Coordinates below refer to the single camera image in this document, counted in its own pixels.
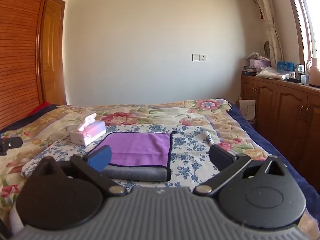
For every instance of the purple and grey towel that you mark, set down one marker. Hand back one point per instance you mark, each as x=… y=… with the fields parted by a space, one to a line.
x=140 y=147

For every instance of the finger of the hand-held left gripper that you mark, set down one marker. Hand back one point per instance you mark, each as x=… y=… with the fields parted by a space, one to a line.
x=12 y=143

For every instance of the stack of books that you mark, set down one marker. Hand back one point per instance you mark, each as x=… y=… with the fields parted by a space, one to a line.
x=248 y=71

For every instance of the cardboard box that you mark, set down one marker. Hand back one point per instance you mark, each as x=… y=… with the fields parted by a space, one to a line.
x=247 y=110

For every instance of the pink jug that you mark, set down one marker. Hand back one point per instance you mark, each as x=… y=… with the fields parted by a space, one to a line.
x=314 y=72

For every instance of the pink and white tissue box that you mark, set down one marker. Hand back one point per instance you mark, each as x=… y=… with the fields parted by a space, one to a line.
x=90 y=132

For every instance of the louvered wooden wardrobe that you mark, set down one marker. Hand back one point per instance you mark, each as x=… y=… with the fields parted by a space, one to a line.
x=17 y=55

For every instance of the wooden window frame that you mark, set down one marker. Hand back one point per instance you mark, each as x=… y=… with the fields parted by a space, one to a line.
x=298 y=17

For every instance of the wooden cabinet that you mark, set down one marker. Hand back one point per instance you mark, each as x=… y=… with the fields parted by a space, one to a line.
x=287 y=115

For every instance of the navy bed sheet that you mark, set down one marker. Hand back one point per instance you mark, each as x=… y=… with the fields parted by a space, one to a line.
x=287 y=155

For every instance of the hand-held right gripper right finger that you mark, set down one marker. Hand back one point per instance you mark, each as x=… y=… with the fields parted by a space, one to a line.
x=220 y=156

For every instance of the patterned beige curtain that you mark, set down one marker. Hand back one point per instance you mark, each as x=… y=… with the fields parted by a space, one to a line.
x=271 y=25

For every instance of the blue floral white cloth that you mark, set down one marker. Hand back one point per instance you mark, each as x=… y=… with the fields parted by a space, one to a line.
x=190 y=155

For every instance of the clear plastic bag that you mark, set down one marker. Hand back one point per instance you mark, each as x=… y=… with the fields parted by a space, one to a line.
x=271 y=73

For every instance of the blue box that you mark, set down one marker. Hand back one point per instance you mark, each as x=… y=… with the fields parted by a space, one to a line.
x=285 y=66

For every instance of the white wall socket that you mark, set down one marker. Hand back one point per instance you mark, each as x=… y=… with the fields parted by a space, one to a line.
x=199 y=57

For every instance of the floral quilt bed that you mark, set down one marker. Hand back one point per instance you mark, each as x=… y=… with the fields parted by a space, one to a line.
x=150 y=115

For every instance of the wooden door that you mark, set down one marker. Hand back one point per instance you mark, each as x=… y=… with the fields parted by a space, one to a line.
x=53 y=55

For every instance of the purple box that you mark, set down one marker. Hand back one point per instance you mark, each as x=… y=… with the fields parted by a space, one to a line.
x=260 y=64

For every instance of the red cloth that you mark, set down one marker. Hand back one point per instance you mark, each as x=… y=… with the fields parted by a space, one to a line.
x=43 y=107

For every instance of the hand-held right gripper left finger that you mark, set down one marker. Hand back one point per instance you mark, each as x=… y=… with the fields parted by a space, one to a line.
x=101 y=158

